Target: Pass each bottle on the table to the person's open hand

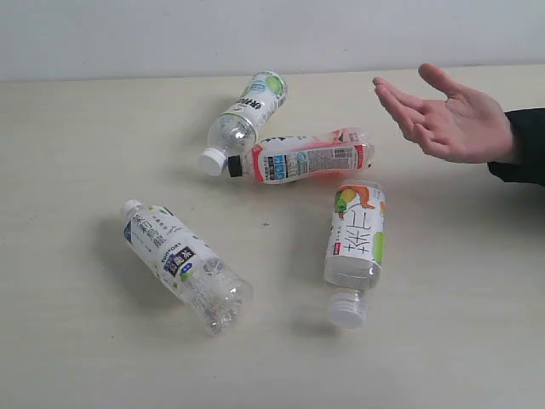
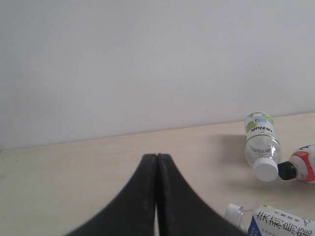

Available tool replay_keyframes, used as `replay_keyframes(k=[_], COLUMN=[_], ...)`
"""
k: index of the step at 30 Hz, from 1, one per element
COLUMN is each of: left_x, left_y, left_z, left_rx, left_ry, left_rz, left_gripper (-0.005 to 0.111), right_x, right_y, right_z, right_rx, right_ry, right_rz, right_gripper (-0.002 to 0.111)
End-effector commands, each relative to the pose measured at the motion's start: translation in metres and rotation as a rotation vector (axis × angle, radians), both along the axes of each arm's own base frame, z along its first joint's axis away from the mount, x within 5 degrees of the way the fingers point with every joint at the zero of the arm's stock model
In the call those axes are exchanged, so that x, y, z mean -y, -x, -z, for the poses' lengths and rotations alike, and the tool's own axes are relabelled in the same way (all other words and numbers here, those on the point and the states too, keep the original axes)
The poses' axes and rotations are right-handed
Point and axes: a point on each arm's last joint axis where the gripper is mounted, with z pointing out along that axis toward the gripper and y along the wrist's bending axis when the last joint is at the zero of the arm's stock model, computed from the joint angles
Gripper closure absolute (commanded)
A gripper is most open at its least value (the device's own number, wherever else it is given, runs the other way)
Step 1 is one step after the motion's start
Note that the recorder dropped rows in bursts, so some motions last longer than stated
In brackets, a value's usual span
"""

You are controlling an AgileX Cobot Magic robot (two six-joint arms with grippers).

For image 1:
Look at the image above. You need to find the Suntory white label bottle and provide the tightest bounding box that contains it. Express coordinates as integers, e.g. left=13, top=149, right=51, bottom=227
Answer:
left=121, top=199, right=253, bottom=335

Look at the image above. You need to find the orange green label bottle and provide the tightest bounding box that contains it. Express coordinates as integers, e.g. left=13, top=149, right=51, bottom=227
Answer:
left=324, top=180, right=386, bottom=329

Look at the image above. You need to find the green label clear bottle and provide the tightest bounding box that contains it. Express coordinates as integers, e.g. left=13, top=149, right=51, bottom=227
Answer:
left=198, top=71, right=288, bottom=176

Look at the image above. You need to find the pink label black-cap bottle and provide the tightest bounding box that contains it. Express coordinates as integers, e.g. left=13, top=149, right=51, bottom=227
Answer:
left=227, top=128, right=375, bottom=185

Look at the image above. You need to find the person's open hand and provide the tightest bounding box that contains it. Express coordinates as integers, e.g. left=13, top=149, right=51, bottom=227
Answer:
left=373, top=63, right=519, bottom=164

